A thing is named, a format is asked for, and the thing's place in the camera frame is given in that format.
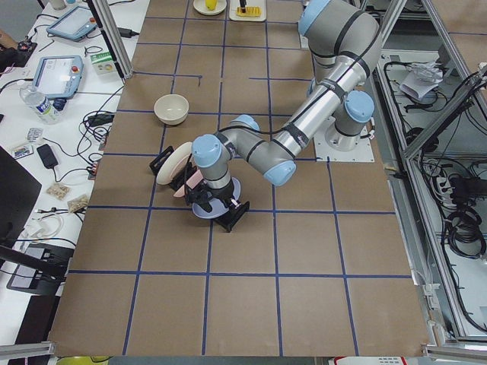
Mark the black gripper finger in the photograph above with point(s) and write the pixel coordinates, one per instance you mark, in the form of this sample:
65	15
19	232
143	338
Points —
242	7

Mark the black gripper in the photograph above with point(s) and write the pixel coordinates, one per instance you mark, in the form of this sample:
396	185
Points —
224	192

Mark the blue plate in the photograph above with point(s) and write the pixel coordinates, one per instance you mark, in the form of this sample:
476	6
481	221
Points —
218	208

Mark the yellow orange striped bread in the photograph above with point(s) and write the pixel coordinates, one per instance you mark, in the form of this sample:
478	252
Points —
251	11

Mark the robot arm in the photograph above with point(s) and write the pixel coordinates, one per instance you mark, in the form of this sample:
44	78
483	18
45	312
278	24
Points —
345	43

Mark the black plate rack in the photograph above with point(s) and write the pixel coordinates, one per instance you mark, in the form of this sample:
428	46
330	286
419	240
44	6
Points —
226	221

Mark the pink plate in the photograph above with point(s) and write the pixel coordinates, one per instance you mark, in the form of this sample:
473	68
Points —
191	182

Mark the cream plate under lemon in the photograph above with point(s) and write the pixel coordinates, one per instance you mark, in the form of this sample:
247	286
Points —
199	6

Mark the cream plate in rack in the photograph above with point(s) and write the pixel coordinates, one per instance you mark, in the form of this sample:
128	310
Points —
174	164

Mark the white rectangular tray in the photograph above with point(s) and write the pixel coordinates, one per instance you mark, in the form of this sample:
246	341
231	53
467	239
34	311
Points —
233	4

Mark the yellow lemon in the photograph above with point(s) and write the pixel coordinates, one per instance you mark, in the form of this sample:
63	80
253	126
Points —
211	4

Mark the cream white bowl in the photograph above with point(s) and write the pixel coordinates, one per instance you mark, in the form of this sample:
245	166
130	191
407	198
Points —
171	109

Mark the green white box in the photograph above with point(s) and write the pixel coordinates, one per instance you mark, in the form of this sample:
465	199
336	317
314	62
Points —
102	63

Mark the blue teach pendant far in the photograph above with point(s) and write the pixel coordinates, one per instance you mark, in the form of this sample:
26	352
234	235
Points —
74	25

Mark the blue teach pendant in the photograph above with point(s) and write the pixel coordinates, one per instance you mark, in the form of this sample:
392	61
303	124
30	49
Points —
58	76
74	25

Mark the black power brick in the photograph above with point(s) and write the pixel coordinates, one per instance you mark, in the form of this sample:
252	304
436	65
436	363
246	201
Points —
47	156

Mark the clear water bottle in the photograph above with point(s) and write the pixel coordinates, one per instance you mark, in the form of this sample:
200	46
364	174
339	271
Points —
39	103

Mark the blue teach pendant near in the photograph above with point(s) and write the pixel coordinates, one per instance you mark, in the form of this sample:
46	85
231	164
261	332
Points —
58	76

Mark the black monitor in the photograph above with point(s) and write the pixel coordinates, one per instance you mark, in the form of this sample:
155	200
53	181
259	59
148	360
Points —
19	193

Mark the white power strip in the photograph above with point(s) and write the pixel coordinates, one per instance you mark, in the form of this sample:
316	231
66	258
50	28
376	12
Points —
444	188

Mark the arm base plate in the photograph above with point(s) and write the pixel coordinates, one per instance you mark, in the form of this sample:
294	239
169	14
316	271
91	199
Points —
329	146

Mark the aluminium frame post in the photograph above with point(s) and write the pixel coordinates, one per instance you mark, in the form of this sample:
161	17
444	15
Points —
109	30

